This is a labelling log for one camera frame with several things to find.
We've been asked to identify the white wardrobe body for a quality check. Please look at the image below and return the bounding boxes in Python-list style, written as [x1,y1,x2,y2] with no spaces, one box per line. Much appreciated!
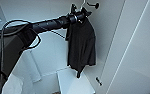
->
[0,0,127,94]

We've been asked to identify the black wardrobe hook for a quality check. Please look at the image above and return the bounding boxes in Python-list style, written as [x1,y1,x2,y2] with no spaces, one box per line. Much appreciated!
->
[86,2,100,10]

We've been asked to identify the box with bottles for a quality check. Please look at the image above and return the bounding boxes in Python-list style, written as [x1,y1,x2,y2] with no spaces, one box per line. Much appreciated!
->
[52,89,63,94]

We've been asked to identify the black garment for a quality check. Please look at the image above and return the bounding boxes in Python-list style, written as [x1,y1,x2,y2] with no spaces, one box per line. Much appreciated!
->
[65,18,97,78]

